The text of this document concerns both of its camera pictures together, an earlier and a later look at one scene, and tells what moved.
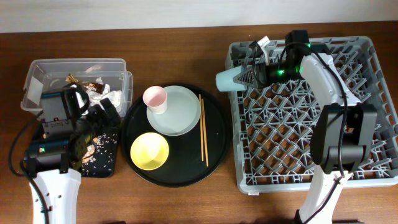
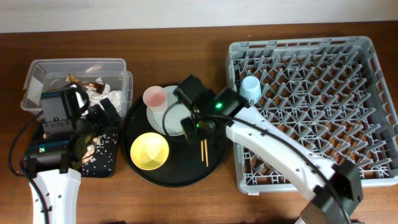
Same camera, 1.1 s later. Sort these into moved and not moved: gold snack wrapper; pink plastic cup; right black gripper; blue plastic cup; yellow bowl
Moved: right black gripper; blue plastic cup
Not moved: yellow bowl; pink plastic cup; gold snack wrapper
